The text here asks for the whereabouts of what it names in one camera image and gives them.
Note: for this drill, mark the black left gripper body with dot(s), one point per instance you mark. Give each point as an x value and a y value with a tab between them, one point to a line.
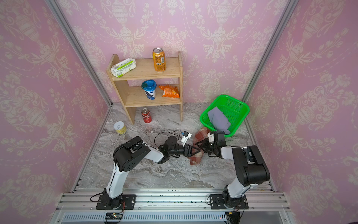
178	150

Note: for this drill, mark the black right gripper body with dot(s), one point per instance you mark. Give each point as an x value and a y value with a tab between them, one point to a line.
214	146

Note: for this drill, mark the red plaid skirt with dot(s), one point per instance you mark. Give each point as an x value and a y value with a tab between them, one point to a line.
199	136

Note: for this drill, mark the lavender skirt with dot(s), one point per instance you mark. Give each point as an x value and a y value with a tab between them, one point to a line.
219	120

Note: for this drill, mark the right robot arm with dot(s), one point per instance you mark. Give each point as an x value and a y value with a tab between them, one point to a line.
250	167

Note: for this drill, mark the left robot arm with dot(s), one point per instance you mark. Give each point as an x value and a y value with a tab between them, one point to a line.
128	155

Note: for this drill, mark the red cola can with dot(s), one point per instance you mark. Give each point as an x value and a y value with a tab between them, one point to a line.
146	115

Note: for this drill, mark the green plastic perforated basket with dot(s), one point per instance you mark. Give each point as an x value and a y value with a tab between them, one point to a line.
234	110

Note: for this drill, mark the yellow white can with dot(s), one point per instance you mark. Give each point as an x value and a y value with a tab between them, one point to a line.
120	127

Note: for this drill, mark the orange snack bag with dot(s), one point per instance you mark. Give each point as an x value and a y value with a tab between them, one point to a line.
170	91

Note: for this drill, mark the wooden two-tier shelf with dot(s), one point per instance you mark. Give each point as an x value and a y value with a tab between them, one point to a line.
138	87

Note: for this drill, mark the orange drink can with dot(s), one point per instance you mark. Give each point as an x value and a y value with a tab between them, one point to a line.
159	59

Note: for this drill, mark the small black circuit board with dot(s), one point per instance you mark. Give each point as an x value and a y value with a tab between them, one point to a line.
113	217

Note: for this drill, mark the white green tissue box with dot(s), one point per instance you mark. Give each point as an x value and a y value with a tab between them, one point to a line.
123	67

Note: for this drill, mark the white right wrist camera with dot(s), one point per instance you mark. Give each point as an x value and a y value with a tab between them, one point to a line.
211	137

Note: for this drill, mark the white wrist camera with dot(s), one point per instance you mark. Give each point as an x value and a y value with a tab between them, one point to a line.
211	137
184	136

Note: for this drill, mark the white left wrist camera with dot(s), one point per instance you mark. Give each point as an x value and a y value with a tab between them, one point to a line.
184	136

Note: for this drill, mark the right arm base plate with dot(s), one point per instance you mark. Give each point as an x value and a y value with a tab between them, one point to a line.
220	202

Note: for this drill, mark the aluminium mounting rail frame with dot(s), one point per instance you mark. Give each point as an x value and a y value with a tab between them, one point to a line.
175	206

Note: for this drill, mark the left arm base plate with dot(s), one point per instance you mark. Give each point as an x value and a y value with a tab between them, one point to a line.
122	202

